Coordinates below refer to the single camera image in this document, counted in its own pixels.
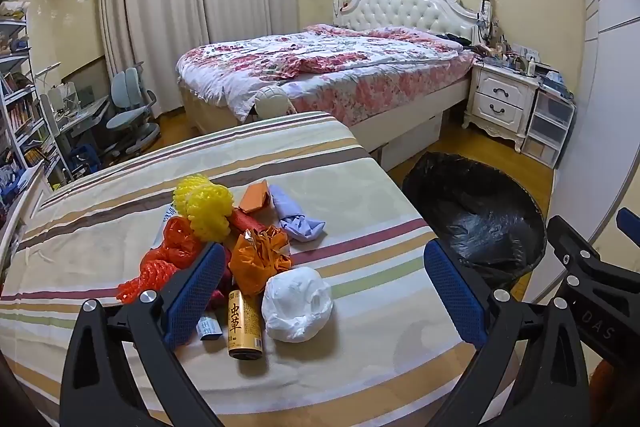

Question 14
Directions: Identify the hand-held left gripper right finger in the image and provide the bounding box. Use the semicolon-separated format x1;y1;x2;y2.
423;238;593;427

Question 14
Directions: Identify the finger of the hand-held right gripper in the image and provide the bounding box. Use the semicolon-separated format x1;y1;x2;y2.
616;207;640;268
547;216;613;280

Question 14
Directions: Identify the stack of blue items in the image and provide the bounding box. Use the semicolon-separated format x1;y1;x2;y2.
537;67;576;100

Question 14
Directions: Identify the bed with floral bedding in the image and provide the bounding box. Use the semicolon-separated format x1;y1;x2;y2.
176;24;463;122

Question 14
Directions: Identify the small white blue box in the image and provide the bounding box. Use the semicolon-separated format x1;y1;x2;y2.
196;314;222;340

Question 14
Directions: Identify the orange paper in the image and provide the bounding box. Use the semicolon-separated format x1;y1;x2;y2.
238;181;273;215

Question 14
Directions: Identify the pile of bedside items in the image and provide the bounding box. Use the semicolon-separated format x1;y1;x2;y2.
472;34;551;75

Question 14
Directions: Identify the red tube with black cap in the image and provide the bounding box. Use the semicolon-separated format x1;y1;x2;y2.
227;210;268;238

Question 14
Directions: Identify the clear plastic drawer unit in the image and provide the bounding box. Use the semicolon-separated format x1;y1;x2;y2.
520;87;576;168

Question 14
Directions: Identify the white tufted headboard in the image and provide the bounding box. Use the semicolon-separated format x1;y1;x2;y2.
332;0;493;45

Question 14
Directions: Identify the pale blue desk chair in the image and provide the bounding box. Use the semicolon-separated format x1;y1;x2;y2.
106;67;162;158

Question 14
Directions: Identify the yellow foam fruit net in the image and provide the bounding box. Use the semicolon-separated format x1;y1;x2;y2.
172;174;235;242

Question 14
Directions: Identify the white plastic bag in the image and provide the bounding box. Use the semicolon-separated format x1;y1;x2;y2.
261;266;334;343

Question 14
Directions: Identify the black lined trash bin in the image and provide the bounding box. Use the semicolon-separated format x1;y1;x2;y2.
401;152;548;293

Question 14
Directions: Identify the white nightstand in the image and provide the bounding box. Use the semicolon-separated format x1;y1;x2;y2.
462;59;541;152

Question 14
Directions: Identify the white bookshelf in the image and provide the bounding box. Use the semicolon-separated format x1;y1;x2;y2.
0;2;66;208

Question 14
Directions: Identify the striped bed sheet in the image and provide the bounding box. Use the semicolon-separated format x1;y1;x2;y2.
0;111;516;427

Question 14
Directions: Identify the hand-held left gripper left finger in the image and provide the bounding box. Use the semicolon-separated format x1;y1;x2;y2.
59;242;227;427

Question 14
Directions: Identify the floral mattress sheet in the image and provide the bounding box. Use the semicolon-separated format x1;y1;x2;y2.
280;52;476;128

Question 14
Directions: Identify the white under-bed box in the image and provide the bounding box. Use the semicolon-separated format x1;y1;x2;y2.
380;114;443;170

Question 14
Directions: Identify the orange wrapper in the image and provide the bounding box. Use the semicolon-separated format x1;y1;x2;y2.
229;227;293;297

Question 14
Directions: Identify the grey study desk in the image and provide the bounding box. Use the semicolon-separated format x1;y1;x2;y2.
42;82;111;172

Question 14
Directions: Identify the white sliding wardrobe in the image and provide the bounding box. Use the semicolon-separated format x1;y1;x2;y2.
520;0;640;303

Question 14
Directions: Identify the round white footboard post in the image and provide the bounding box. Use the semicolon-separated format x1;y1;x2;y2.
254;86;293;122

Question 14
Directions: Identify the orange red mesh net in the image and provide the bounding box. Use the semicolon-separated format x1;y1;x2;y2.
116;216;208;305

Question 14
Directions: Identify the white cabinet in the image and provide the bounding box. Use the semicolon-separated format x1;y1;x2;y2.
0;162;53;258

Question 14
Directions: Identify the gold drink can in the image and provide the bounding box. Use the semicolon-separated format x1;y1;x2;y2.
227;289;264;360

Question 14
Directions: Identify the dark red ribbon bow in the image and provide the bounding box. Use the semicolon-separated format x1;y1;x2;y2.
207;257;236;308

